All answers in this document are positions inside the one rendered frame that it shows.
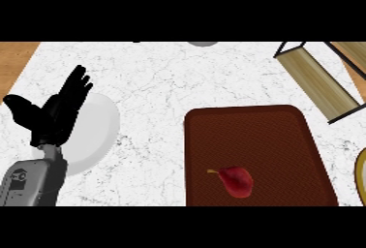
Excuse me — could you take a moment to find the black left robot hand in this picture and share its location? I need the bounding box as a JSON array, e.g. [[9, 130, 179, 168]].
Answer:
[[2, 64, 95, 148]]

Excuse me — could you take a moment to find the dark brown tray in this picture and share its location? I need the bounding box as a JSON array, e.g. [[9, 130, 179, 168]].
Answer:
[[183, 104, 341, 207]]

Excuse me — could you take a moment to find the white round plate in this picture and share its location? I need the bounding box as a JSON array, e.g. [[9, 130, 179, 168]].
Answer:
[[30, 92, 121, 177]]

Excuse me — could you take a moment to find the grey round object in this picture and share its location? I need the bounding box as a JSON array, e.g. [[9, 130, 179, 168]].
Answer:
[[186, 41, 220, 47]]

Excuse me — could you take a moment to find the yellow rimmed plate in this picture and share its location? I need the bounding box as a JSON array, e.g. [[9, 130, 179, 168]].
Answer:
[[353, 155, 366, 206]]

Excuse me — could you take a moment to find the black wire tiered shelf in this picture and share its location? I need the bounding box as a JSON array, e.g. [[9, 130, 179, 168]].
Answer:
[[272, 41, 366, 125]]

